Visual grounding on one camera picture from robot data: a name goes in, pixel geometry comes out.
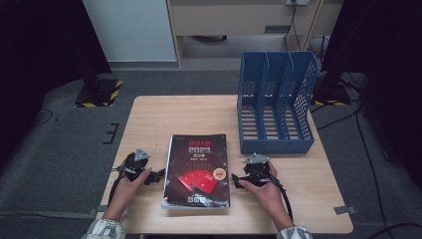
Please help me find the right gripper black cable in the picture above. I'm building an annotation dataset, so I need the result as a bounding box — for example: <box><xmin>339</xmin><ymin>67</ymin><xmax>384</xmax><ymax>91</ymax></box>
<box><xmin>262</xmin><ymin>170</ymin><xmax>295</xmax><ymax>222</ymax></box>

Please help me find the grey floor tape strip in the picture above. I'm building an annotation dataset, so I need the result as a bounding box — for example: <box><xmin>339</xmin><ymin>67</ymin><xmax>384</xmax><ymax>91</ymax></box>
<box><xmin>0</xmin><ymin>210</ymin><xmax>99</xmax><ymax>220</ymax></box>

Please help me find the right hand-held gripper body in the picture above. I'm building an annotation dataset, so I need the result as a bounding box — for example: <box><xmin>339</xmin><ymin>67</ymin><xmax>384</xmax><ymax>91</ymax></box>
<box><xmin>242</xmin><ymin>152</ymin><xmax>273</xmax><ymax>187</ymax></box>

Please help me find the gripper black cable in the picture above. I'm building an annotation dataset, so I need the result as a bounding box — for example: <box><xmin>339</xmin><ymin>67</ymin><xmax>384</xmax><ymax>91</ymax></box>
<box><xmin>262</xmin><ymin>170</ymin><xmax>295</xmax><ymax>222</ymax></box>
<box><xmin>106</xmin><ymin>172</ymin><xmax>125</xmax><ymax>207</ymax></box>

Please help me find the blue file rack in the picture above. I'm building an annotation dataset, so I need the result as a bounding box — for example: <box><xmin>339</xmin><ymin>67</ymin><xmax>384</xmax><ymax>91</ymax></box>
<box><xmin>236</xmin><ymin>50</ymin><xmax>319</xmax><ymax>155</ymax></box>

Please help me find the hazard-striped stand base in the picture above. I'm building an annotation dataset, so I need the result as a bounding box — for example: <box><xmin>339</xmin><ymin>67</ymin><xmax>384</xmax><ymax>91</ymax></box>
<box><xmin>74</xmin><ymin>78</ymin><xmax>123</xmax><ymax>109</ymax></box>
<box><xmin>311</xmin><ymin>74</ymin><xmax>352</xmax><ymax>108</ymax></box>

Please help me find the black curtain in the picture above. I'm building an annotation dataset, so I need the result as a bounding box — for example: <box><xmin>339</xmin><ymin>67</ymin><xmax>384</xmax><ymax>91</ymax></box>
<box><xmin>0</xmin><ymin>0</ymin><xmax>112</xmax><ymax>173</ymax></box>
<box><xmin>319</xmin><ymin>0</ymin><xmax>422</xmax><ymax>182</ymax></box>

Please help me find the white cabinet panel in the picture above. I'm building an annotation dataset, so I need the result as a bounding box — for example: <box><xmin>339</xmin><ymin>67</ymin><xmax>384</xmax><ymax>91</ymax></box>
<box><xmin>82</xmin><ymin>0</ymin><xmax>177</xmax><ymax>63</ymax></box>

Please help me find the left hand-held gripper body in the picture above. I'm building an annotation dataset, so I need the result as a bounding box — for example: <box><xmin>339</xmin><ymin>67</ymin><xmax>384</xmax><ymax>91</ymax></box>
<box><xmin>113</xmin><ymin>146</ymin><xmax>151</xmax><ymax>182</ymax></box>

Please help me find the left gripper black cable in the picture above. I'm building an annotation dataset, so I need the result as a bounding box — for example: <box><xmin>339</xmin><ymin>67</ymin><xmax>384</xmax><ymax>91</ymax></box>
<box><xmin>106</xmin><ymin>172</ymin><xmax>125</xmax><ymax>207</ymax></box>

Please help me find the beige wooden desk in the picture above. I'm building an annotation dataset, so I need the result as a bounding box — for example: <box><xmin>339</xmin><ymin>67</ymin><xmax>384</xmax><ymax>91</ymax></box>
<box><xmin>165</xmin><ymin>0</ymin><xmax>344</xmax><ymax>69</ymax></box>

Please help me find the black and red magazine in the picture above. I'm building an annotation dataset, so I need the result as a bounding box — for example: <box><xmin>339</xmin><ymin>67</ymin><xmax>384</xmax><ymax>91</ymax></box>
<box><xmin>162</xmin><ymin>133</ymin><xmax>231</xmax><ymax>209</ymax></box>

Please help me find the grey tape piece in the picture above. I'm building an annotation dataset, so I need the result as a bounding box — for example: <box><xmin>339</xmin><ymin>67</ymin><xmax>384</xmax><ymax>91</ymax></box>
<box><xmin>89</xmin><ymin>204</ymin><xmax>109</xmax><ymax>217</ymax></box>
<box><xmin>332</xmin><ymin>205</ymin><xmax>356</xmax><ymax>216</ymax></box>

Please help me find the black hanging cable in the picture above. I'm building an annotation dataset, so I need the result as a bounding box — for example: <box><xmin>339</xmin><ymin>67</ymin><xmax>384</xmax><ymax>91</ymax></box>
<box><xmin>283</xmin><ymin>4</ymin><xmax>302</xmax><ymax>53</ymax></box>

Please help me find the black floor cable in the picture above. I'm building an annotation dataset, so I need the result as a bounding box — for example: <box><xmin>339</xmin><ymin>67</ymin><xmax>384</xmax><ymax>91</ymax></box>
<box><xmin>354</xmin><ymin>106</ymin><xmax>389</xmax><ymax>239</ymax></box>
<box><xmin>367</xmin><ymin>222</ymin><xmax>422</xmax><ymax>239</ymax></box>
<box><xmin>315</xmin><ymin>111</ymin><xmax>359</xmax><ymax>131</ymax></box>
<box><xmin>31</xmin><ymin>108</ymin><xmax>54</xmax><ymax>127</ymax></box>

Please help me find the person's right hand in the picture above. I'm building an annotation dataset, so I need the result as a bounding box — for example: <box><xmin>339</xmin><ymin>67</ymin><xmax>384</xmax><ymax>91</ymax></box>
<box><xmin>238</xmin><ymin>161</ymin><xmax>287</xmax><ymax>217</ymax></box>

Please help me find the person's left hand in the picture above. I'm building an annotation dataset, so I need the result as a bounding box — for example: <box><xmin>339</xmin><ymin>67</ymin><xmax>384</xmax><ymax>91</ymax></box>
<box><xmin>107</xmin><ymin>168</ymin><xmax>151</xmax><ymax>212</ymax></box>

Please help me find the dark object under desk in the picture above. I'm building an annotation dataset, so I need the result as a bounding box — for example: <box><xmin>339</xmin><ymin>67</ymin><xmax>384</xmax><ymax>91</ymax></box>
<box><xmin>192</xmin><ymin>34</ymin><xmax>228</xmax><ymax>44</ymax></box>

